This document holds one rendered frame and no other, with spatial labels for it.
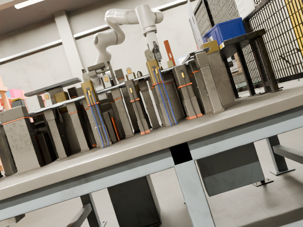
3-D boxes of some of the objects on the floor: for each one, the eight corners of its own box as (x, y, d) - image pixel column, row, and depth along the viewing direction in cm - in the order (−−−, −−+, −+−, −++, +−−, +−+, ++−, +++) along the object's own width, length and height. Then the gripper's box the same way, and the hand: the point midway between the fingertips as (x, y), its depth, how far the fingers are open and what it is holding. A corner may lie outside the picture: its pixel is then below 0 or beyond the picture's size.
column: (126, 220, 261) (101, 145, 261) (161, 210, 260) (137, 133, 260) (121, 236, 231) (94, 150, 230) (161, 223, 229) (134, 137, 229)
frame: (-205, 450, 118) (-261, 282, 118) (6, 252, 279) (-17, 181, 278) (474, 252, 108) (416, 69, 108) (287, 166, 269) (264, 92, 269)
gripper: (157, 25, 170) (167, 56, 170) (155, 34, 187) (164, 61, 188) (143, 29, 170) (153, 60, 170) (143, 37, 187) (152, 65, 187)
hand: (158, 59), depth 179 cm, fingers open, 8 cm apart
